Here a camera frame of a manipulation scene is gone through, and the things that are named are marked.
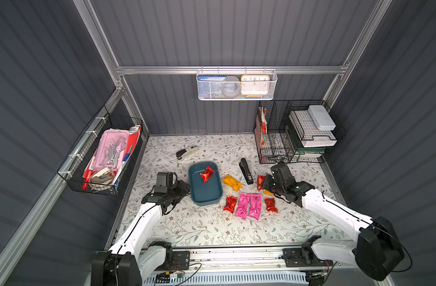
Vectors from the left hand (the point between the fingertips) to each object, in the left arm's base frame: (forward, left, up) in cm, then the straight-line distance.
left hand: (188, 188), depth 84 cm
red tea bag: (+12, -8, -7) cm, 16 cm away
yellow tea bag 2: (-5, -36, +5) cm, 37 cm away
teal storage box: (+8, -8, -10) cm, 14 cm away
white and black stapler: (+26, +6, -6) cm, 28 cm away
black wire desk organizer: (+38, -62, +1) cm, 73 cm away
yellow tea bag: (+7, -22, -7) cm, 24 cm away
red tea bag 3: (-5, -40, -7) cm, 41 cm away
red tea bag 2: (-5, -20, -7) cm, 22 cm away
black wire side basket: (-4, +36, +24) cm, 43 cm away
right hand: (+3, -37, +2) cm, 38 cm away
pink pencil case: (+7, +29, +21) cm, 37 cm away
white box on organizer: (+38, -74, +11) cm, 84 cm away
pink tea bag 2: (-6, -33, -8) cm, 34 cm away
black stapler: (+15, -30, -7) cm, 34 cm away
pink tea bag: (-6, -26, -7) cm, 28 cm away
